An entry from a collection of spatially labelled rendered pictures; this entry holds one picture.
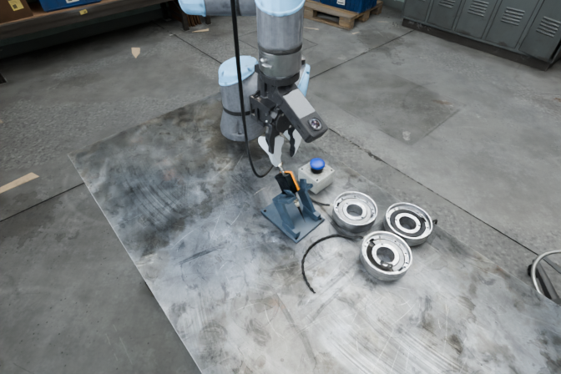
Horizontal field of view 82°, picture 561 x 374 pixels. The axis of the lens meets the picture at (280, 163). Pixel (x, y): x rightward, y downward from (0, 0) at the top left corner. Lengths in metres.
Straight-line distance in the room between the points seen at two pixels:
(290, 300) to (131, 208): 0.47
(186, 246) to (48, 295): 1.19
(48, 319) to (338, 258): 1.40
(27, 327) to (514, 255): 2.29
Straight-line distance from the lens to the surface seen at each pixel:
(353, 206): 0.84
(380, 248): 0.78
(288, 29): 0.54
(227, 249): 0.78
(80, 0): 3.88
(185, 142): 1.07
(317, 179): 0.85
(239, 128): 1.03
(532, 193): 2.46
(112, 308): 1.75
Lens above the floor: 1.45
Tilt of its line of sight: 43 degrees down
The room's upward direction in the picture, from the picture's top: straight up
